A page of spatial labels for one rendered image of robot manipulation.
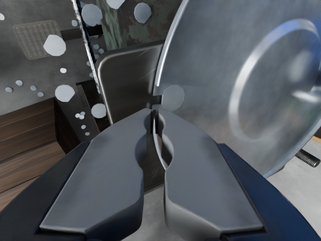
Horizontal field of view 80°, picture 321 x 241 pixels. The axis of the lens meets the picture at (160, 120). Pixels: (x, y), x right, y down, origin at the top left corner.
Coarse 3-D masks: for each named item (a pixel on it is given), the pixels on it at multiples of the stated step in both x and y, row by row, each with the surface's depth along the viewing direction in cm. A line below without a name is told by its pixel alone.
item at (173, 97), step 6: (168, 90) 15; (174, 90) 15; (180, 90) 15; (162, 96) 15; (168, 96) 15; (174, 96) 15; (180, 96) 15; (162, 102) 15; (168, 102) 15; (174, 102) 15; (180, 102) 16; (162, 108) 15; (168, 108) 15; (174, 108) 16
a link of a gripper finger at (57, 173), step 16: (80, 144) 8; (64, 160) 7; (48, 176) 7; (64, 176) 7; (32, 192) 6; (48, 192) 6; (16, 208) 6; (32, 208) 6; (48, 208) 6; (0, 224) 5; (16, 224) 5; (32, 224) 5; (0, 240) 5; (16, 240) 5; (32, 240) 5; (48, 240) 5; (64, 240) 5; (80, 240) 5
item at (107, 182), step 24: (120, 120) 10; (144, 120) 10; (96, 144) 8; (120, 144) 8; (144, 144) 9; (96, 168) 7; (120, 168) 7; (72, 192) 6; (96, 192) 6; (120, 192) 6; (48, 216) 6; (72, 216) 6; (96, 216) 6; (120, 216) 6; (120, 240) 6
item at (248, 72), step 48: (192, 0) 12; (240, 0) 14; (288, 0) 16; (192, 48) 14; (240, 48) 16; (288, 48) 18; (192, 96) 16; (240, 96) 18; (288, 96) 21; (240, 144) 22; (288, 144) 28
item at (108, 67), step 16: (128, 48) 13; (144, 48) 13; (160, 48) 13; (96, 64) 12; (112, 64) 12; (128, 64) 13; (144, 64) 13; (112, 80) 13; (128, 80) 13; (144, 80) 14; (112, 96) 13; (128, 96) 14; (144, 96) 14; (160, 96) 15; (112, 112) 14; (128, 112) 14; (144, 160) 17; (144, 176) 18; (160, 176) 20; (144, 192) 20
